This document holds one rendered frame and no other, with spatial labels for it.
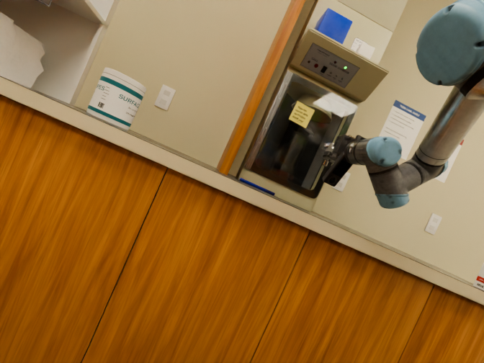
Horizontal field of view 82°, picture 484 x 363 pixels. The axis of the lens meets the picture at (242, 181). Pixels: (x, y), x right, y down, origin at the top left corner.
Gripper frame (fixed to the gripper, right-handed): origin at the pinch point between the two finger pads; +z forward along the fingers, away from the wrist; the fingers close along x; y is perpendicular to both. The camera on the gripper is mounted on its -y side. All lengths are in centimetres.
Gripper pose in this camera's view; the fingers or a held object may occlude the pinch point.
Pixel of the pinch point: (327, 159)
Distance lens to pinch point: 109.0
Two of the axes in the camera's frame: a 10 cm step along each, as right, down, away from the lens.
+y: 4.1, -9.1, -0.2
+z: -1.1, -0.7, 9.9
